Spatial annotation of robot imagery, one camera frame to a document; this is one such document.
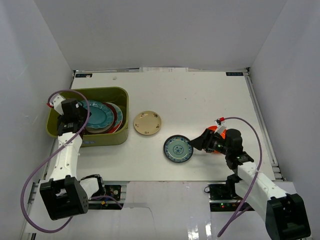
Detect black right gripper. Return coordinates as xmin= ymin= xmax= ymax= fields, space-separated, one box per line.
xmin=188 ymin=129 xmax=231 ymax=156

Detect teal scalloped plate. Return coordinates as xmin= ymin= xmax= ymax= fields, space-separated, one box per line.
xmin=79 ymin=100 xmax=115 ymax=129

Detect dark red rimmed plate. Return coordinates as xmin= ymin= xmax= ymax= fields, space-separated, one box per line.
xmin=83 ymin=100 xmax=116 ymax=134

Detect red plate with teal flower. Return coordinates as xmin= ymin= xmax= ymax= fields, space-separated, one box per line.
xmin=107 ymin=102 xmax=124 ymax=134

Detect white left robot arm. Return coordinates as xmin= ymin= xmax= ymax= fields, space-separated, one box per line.
xmin=39 ymin=94 xmax=106 ymax=220

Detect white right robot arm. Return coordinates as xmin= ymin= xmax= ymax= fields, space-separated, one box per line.
xmin=189 ymin=129 xmax=311 ymax=240

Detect right arm base board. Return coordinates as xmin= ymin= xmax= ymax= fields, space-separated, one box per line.
xmin=203 ymin=183 xmax=242 ymax=213

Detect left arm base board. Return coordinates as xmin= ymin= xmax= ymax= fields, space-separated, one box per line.
xmin=91 ymin=184 xmax=124 ymax=210

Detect green plastic bin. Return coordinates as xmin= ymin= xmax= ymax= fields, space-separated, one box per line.
xmin=46 ymin=87 xmax=129 ymax=147

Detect orange plate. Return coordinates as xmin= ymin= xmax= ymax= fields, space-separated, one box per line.
xmin=208 ymin=125 xmax=227 ymax=155

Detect blue patterned small plate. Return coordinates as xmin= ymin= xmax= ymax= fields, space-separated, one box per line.
xmin=163 ymin=135 xmax=194 ymax=164

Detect left black table label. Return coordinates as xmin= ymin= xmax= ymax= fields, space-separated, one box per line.
xmin=74 ymin=73 xmax=93 ymax=78

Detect black table label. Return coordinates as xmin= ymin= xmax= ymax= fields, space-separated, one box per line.
xmin=226 ymin=72 xmax=244 ymax=77
xmin=74 ymin=73 xmax=93 ymax=78

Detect small cream plate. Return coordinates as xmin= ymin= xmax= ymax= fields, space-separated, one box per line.
xmin=133 ymin=110 xmax=162 ymax=136

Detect right black table label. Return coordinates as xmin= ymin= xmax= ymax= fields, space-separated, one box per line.
xmin=226 ymin=72 xmax=244 ymax=77

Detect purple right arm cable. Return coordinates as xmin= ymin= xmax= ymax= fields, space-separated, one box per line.
xmin=216 ymin=116 xmax=263 ymax=238

